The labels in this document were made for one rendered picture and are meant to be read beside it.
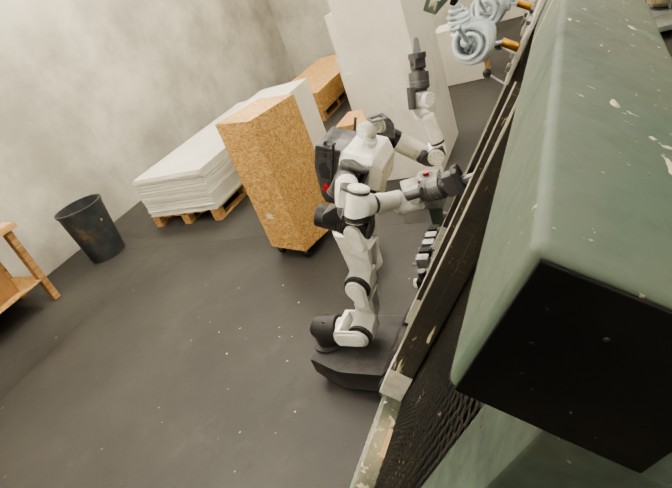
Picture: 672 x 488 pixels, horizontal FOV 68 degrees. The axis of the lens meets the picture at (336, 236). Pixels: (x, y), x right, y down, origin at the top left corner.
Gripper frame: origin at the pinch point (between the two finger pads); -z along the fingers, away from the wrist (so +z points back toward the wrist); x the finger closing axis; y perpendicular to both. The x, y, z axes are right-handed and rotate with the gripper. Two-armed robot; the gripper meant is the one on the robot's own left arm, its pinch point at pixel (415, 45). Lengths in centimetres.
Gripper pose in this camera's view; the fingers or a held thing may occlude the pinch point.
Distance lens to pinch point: 230.8
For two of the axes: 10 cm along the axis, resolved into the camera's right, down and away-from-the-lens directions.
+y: -9.8, 1.7, -0.9
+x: 1.3, 2.8, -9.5
